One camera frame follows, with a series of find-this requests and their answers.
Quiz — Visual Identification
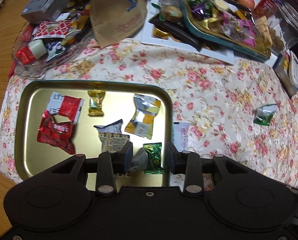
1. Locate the tan snack packet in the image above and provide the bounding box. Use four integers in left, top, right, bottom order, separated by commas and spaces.
254, 16, 274, 48

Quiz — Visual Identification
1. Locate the white yellow candy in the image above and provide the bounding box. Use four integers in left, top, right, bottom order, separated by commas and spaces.
213, 0, 229, 12

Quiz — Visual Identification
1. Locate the kraft paper bag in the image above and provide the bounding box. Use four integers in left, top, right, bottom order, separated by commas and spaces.
89, 0, 148, 48

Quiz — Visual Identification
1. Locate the white wrapped roll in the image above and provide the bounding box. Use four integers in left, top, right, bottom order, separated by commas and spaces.
28, 39, 48, 58

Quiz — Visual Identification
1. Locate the cluster of purple candies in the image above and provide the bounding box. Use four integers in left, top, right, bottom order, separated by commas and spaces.
186, 0, 210, 21

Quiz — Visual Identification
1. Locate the clear cookie packet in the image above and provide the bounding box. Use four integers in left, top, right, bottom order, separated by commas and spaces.
158, 4, 184, 22

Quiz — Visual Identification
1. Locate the red lattice print packet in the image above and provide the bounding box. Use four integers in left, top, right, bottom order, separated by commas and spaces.
33, 19, 73, 38

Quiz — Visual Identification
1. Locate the floral tablecloth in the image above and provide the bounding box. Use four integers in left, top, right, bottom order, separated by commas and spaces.
0, 38, 298, 190

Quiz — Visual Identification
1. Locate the white rectangular tray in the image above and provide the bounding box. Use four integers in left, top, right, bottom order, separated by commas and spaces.
139, 0, 279, 66

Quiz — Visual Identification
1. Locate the green foil candy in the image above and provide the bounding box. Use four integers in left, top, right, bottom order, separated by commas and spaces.
142, 142, 166, 175

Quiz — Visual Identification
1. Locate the white red snack packet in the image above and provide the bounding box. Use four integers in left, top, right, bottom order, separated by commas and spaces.
46, 91, 85, 123

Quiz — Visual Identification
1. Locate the blue cartoon snack packet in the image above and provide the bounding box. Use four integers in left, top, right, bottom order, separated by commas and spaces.
46, 38, 67, 62

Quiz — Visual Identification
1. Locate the white snack stick packet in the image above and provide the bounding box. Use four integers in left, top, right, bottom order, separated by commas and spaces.
172, 121, 191, 152

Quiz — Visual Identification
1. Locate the gold foil candy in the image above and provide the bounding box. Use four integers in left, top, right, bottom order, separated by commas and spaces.
86, 89, 107, 117

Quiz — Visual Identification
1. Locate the glass dish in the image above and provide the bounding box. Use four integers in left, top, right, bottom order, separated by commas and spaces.
11, 21, 95, 78

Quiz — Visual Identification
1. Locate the red strawberry candy packet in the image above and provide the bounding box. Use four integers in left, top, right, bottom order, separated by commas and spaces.
36, 109, 76, 155

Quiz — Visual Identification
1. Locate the clear wrapped dark snack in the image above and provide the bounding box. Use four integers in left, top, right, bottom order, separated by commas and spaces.
225, 26, 247, 42

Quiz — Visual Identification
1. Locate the pink snack packet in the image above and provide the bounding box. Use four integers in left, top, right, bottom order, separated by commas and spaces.
222, 13, 256, 48

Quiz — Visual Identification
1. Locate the duck print box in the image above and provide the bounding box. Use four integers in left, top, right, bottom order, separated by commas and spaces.
272, 51, 298, 97

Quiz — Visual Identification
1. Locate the grey cardboard box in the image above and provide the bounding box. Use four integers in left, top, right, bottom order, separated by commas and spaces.
21, 0, 70, 25

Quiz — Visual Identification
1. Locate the red apple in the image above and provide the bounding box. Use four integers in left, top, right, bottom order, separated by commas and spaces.
237, 0, 256, 10

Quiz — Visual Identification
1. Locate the gold wrapped chocolate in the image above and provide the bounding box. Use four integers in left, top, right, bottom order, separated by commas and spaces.
152, 27, 169, 40

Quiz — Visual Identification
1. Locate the black plastic tray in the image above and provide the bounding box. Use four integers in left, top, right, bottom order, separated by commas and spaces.
148, 13, 205, 51

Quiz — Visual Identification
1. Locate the red canister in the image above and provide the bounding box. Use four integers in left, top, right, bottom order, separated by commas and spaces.
252, 0, 288, 20

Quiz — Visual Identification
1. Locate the yellow grey snack packet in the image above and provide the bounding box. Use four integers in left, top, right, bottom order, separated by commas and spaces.
124, 93, 162, 140

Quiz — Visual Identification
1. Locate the green white snack packet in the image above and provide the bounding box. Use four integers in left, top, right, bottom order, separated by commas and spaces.
252, 103, 278, 126

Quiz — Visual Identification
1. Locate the shallow gold tin tray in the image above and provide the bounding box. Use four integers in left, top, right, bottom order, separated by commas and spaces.
14, 79, 174, 188

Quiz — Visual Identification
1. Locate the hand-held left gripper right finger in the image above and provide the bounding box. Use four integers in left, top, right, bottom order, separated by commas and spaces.
166, 142, 251, 197

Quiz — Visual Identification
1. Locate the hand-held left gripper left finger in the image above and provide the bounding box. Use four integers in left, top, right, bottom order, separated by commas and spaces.
49, 141, 134, 197

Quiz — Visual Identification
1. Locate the glass cookie jar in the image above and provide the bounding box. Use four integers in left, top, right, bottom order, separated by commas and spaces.
269, 2, 298, 56

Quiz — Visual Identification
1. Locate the candy-filled teal tin tray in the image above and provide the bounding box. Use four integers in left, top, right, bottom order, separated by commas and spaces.
180, 0, 273, 63

